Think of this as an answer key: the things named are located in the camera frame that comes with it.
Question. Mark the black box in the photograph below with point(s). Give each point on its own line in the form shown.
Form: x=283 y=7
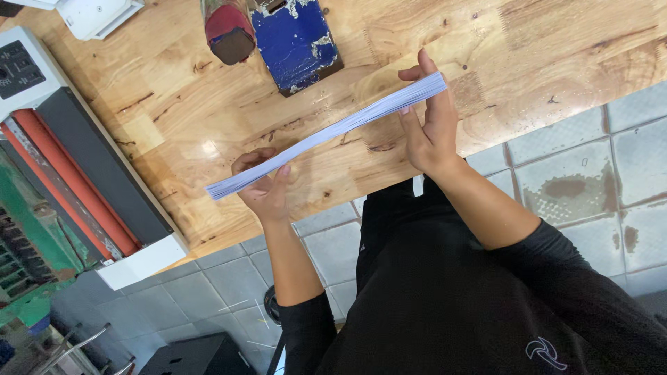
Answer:
x=200 y=357

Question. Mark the person's left hand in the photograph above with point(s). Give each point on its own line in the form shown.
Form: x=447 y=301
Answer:
x=263 y=195

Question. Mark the green metal machine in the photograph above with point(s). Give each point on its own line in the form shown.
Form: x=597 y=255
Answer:
x=26 y=245

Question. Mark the metal chair frame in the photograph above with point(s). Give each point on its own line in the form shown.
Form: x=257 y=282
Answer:
x=78 y=346

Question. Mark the person's right hand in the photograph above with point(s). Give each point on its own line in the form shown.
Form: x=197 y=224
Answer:
x=432 y=135

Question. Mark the stack of white paper sheets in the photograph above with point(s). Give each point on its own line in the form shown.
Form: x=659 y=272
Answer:
x=333 y=130

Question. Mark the person's black shoe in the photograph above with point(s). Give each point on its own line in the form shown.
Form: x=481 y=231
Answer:
x=272 y=306

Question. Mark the white plastic device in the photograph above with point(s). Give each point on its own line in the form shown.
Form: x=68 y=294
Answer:
x=99 y=15

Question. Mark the white laminator with red rollers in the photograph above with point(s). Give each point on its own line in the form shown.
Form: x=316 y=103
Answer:
x=91 y=172

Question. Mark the person's black clothing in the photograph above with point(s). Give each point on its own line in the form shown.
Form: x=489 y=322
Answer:
x=458 y=307

